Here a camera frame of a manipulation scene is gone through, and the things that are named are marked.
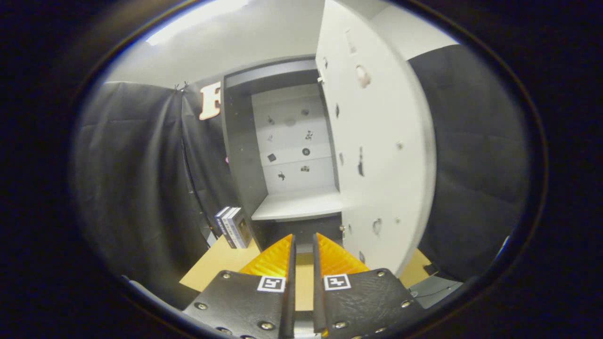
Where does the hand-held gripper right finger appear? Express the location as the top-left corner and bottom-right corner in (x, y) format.
(312, 232), (425, 339)

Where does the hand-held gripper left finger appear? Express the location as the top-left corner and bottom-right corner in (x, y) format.
(182, 234), (297, 339)

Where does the white cabinet shelf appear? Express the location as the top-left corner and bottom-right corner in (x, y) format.
(251, 191), (343, 222)

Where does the black backdrop cloth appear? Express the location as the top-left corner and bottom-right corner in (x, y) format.
(71, 45), (530, 302)

